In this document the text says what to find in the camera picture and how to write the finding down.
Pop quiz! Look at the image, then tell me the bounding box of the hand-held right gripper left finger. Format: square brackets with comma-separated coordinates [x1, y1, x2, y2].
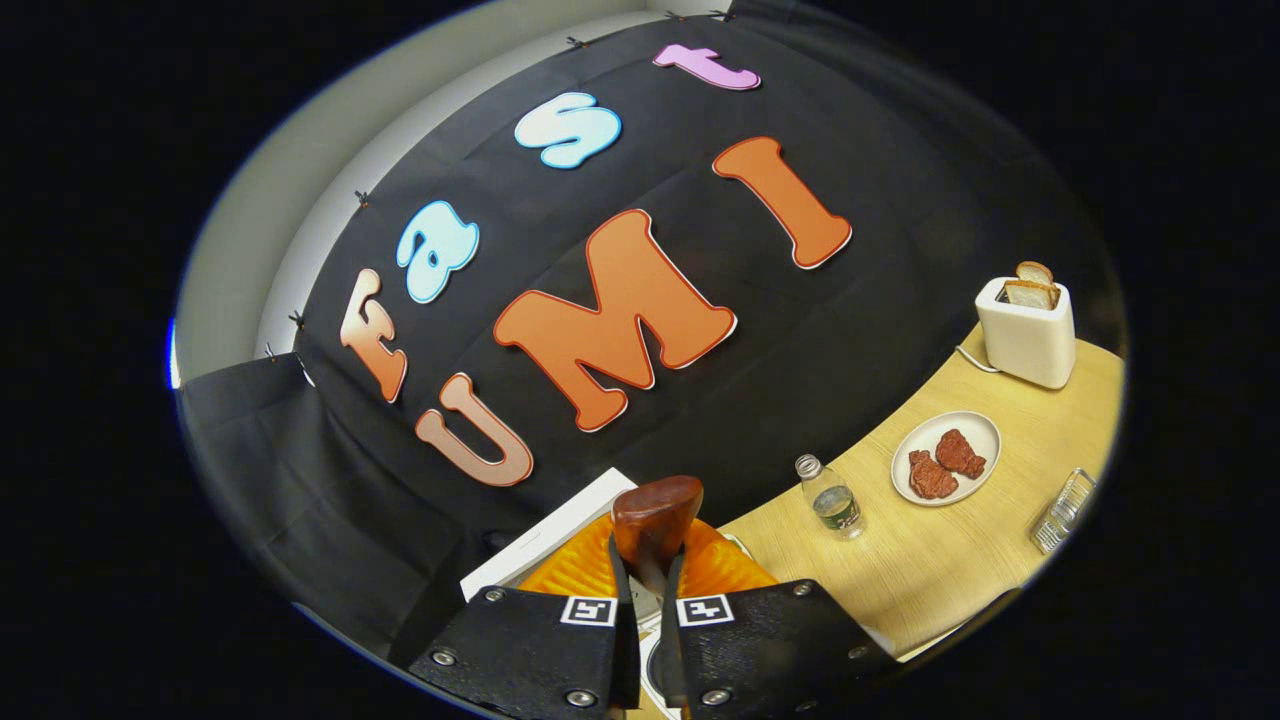
[408, 512, 642, 720]

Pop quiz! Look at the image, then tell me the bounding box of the white toaster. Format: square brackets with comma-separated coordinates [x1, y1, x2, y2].
[975, 276, 1077, 391]

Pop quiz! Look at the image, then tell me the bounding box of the brown wooden spoon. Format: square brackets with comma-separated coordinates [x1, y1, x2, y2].
[612, 475, 705, 591]

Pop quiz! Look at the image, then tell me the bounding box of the wire chopstick holder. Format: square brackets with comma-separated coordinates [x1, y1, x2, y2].
[1030, 467, 1099, 557]

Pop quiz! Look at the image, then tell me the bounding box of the red meat piece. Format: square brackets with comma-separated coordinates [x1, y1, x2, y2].
[908, 450, 960, 501]
[935, 428, 988, 480]

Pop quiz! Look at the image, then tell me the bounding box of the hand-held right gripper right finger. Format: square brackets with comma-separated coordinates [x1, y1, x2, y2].
[661, 518, 899, 720]

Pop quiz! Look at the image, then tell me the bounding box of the white round plate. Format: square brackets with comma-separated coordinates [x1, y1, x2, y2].
[890, 410, 1002, 508]

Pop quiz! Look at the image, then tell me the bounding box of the white rice cooker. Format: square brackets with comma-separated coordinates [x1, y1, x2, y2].
[460, 468, 753, 717]

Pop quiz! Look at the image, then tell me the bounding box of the clear plastic water bottle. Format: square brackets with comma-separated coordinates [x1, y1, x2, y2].
[795, 453, 867, 542]

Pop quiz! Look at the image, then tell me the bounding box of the pale square toast slice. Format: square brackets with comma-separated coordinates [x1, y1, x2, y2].
[1002, 280, 1061, 312]

